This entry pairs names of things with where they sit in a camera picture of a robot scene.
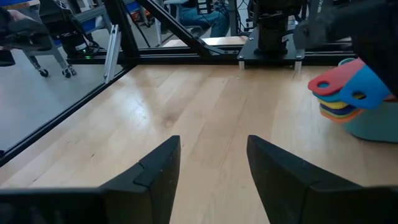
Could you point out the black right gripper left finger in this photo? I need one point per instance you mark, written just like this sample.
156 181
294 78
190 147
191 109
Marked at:
140 193

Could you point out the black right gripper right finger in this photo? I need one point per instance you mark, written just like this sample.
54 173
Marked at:
295 193

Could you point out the medium blue measuring cup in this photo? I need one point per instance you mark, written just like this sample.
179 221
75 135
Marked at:
368 84

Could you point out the red measuring cup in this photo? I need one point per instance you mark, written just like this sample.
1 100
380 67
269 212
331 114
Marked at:
339 76

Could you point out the light blue measuring cup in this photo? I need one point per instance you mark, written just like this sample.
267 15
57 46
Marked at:
326 97

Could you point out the yellow measuring cup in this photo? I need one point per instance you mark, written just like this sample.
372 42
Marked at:
332 104

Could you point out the navy blue measuring cup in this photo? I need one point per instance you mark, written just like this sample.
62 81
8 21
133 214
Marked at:
337 109

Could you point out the orange measuring cup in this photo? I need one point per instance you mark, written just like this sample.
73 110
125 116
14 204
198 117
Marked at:
342 119

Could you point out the green measuring cup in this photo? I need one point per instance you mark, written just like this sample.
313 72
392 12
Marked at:
337 114

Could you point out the teal plastic basket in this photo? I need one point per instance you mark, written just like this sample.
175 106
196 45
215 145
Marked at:
379 124

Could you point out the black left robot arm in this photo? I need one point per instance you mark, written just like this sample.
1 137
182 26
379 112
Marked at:
272 28

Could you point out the silver aluminium bar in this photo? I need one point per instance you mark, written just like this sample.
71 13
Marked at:
112 53

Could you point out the grey rolling cart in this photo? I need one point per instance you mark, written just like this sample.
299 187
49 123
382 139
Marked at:
49 59

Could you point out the person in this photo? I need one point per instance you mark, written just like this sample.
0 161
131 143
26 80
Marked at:
205 18

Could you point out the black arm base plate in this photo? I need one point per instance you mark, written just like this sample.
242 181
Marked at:
270 56

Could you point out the black aluminium table frame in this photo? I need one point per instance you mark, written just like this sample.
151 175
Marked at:
186 59

